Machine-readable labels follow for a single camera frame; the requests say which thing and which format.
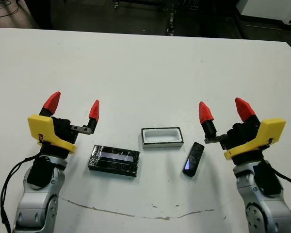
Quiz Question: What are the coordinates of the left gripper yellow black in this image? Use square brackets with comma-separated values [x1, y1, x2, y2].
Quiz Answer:
[27, 91, 100, 155]

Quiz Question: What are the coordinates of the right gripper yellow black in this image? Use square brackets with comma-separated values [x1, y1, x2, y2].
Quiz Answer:
[198, 97, 286, 161]

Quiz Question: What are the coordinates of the black camera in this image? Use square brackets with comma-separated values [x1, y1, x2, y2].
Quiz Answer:
[182, 142, 206, 178]

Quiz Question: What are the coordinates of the black glossy box lid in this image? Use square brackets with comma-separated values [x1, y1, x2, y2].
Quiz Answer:
[87, 144, 140, 180]

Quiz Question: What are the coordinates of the white cabinet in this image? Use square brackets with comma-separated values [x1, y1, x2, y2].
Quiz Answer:
[235, 0, 291, 28]

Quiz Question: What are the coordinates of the white camera box base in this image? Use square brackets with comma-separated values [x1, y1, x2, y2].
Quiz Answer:
[140, 126, 185, 150]

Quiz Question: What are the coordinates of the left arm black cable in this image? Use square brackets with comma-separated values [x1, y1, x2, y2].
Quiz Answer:
[0, 152, 46, 233]

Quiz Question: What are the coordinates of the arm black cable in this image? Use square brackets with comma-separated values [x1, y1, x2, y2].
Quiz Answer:
[0, 152, 46, 233]
[264, 155, 291, 189]

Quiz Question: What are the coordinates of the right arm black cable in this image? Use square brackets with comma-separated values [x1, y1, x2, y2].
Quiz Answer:
[264, 155, 291, 189]

